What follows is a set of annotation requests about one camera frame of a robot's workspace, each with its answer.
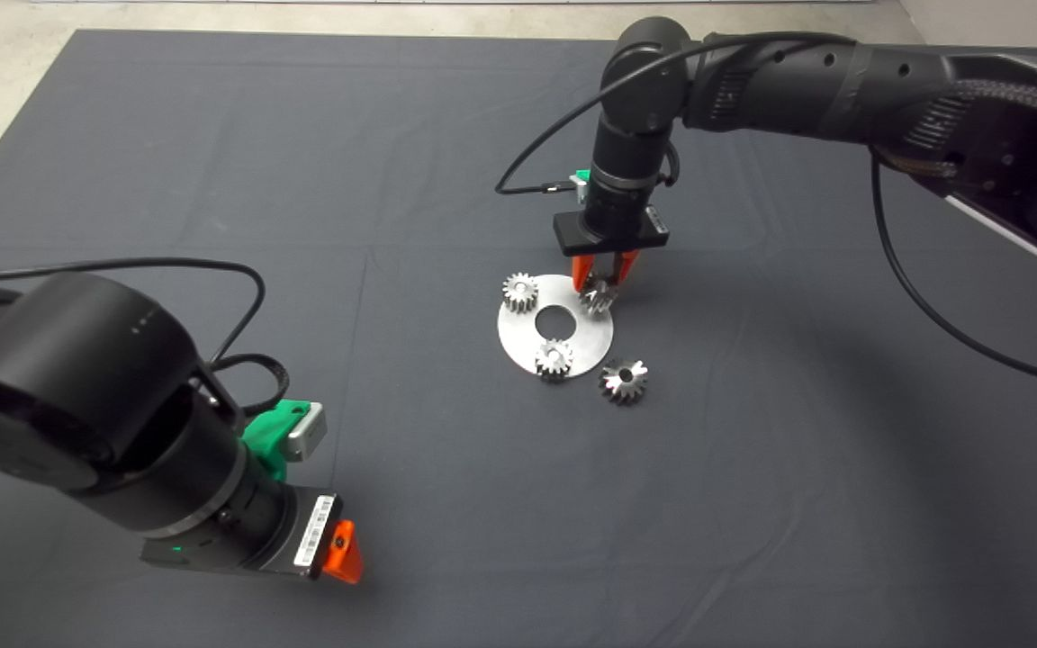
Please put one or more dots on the dark grey table cloth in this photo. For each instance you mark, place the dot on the dark grey table cloth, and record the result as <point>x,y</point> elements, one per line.
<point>392,180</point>

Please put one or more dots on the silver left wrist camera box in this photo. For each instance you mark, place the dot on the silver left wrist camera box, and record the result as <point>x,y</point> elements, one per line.
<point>307,434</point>

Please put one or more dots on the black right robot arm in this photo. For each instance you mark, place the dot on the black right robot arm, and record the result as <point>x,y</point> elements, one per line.
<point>798,81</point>

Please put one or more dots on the green left camera mount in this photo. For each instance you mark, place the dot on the green left camera mount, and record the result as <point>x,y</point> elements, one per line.
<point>268,441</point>

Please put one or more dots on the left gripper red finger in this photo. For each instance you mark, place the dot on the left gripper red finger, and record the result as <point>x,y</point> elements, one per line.
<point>343,553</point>

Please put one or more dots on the round metal plate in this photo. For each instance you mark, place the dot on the round metal plate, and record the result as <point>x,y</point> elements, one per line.
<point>518,337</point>

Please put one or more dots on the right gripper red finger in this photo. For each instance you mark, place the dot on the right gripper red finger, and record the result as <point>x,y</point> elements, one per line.
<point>582,273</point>
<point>626,268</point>

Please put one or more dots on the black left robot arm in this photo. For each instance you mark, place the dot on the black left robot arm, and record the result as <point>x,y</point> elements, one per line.
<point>77,387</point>

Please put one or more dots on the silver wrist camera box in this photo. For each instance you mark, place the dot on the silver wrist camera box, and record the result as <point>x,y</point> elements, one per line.
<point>307,434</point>
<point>578,189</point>

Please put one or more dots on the large steel gear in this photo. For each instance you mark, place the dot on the large steel gear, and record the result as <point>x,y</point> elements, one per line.
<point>624,382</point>

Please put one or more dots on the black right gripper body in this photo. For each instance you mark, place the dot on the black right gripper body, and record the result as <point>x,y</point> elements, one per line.
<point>613,229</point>

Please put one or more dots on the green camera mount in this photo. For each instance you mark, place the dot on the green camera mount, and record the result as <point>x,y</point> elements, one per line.
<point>583,175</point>
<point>268,441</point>

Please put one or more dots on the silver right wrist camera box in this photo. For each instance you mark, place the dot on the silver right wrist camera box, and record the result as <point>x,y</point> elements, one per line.
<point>578,189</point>

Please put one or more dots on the green right camera mount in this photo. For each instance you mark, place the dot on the green right camera mount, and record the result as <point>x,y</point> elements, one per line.
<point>583,175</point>

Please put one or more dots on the small steel gear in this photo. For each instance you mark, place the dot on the small steel gear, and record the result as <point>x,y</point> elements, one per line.
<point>553,362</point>
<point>599,295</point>
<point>519,294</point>

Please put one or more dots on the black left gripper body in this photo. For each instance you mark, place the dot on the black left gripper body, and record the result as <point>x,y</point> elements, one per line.
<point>275,540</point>

